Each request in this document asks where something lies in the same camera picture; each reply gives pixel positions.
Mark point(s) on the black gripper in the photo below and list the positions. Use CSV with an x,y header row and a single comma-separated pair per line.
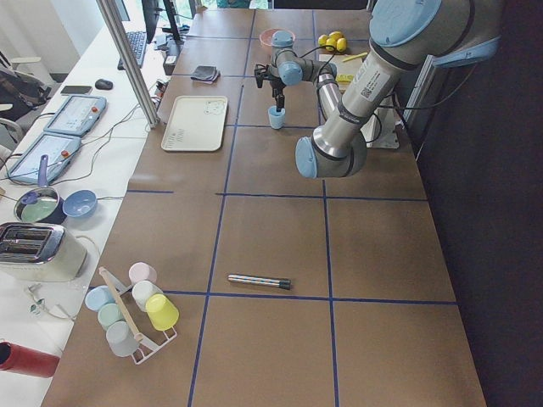
x,y
276,88

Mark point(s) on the light blue plastic cup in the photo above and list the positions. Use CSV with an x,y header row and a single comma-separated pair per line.
x,y
276,117

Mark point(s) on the steel muddler black cap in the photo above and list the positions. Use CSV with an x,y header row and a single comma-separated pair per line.
x,y
284,284

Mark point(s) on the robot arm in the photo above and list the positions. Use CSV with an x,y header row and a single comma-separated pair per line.
x,y
402,35

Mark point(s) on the pink bowl of ice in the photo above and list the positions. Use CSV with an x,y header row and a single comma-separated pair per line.
x,y
266,36

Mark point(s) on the pink upturned cup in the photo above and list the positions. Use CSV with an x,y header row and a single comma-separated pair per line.
x,y
141,271

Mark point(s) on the white upturned cup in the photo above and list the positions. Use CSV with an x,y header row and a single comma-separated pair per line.
x,y
142,291

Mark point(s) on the yellow upturned cup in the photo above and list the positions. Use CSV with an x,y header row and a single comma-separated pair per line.
x,y
162,313

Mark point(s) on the blue upturned cup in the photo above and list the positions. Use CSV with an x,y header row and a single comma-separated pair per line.
x,y
98,297

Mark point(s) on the green upturned cup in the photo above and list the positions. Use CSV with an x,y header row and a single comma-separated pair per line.
x,y
108,315

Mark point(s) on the grey upturned cup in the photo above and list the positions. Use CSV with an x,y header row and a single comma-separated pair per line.
x,y
120,339

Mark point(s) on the lemon slices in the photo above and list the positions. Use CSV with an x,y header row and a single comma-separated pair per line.
x,y
345,78

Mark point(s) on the yellow lemon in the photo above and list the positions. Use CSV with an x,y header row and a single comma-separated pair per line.
x,y
322,40
341,45
331,45
335,35

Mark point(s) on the grey folded cloth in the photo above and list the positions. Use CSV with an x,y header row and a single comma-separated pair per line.
x,y
205,73

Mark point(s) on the bamboo cutting board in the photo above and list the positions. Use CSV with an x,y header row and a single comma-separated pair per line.
x,y
334,66

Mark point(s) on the cream bear tray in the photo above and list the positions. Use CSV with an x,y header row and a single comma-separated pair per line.
x,y
196,124

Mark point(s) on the yellow plastic knife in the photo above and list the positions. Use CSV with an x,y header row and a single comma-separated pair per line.
x,y
354,57

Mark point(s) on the black keyboard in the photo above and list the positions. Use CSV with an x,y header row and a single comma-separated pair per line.
x,y
138,44

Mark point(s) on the black computer mouse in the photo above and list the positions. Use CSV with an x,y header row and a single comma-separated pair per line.
x,y
102,84

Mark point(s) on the black smartphone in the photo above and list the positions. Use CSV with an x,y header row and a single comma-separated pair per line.
x,y
76,90

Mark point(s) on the teach pendant far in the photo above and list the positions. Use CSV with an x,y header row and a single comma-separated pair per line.
x,y
77,115

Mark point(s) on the teach pendant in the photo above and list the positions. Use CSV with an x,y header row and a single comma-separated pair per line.
x,y
59,148
77,115

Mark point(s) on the blue bowl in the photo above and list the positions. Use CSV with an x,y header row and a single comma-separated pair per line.
x,y
80,204

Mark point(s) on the teach pendant near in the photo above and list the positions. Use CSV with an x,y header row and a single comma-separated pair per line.
x,y
59,148

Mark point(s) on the blue saucepan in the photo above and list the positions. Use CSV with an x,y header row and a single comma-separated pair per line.
x,y
42,204

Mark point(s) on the red bottle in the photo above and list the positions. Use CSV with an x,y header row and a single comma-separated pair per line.
x,y
27,361

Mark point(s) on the white pedestal column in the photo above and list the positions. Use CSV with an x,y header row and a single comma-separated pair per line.
x,y
379,131

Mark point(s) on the aluminium frame post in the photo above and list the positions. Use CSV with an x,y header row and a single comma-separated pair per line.
x,y
114,24

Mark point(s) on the wooden rack handle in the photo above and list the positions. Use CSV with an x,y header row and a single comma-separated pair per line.
x,y
109,281

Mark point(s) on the white wire cup rack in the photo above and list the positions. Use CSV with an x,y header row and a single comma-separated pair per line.
x,y
149,347

